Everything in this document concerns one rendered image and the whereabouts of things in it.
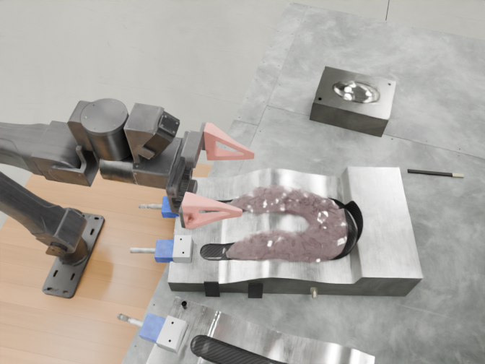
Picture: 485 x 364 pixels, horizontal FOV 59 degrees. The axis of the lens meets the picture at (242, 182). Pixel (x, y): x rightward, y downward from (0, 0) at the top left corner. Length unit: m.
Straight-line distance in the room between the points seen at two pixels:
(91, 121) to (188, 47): 2.18
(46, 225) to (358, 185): 0.64
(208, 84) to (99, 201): 1.48
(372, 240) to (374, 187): 0.13
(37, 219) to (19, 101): 1.82
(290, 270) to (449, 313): 0.35
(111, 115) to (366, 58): 1.02
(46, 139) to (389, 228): 0.66
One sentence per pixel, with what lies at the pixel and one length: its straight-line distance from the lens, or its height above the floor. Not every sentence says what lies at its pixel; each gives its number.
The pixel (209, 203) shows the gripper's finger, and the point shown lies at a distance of 0.54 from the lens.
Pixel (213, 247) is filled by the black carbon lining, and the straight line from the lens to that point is 0.93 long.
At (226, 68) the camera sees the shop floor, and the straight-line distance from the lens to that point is 2.55.
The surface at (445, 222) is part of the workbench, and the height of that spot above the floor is 0.80.
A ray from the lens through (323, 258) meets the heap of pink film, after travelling 0.89.
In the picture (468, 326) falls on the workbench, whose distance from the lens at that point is 1.03.
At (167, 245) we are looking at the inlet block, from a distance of 0.92.
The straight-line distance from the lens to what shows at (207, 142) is 0.62.
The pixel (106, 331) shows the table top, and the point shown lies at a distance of 0.96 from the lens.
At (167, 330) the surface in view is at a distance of 0.81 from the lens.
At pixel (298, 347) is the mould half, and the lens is 0.81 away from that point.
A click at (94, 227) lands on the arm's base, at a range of 1.05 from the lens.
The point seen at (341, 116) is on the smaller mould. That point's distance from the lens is 1.17.
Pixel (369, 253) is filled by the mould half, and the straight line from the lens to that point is 0.89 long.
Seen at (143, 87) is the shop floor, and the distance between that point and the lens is 2.50.
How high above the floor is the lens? 1.69
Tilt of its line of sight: 57 degrees down
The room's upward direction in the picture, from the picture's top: straight up
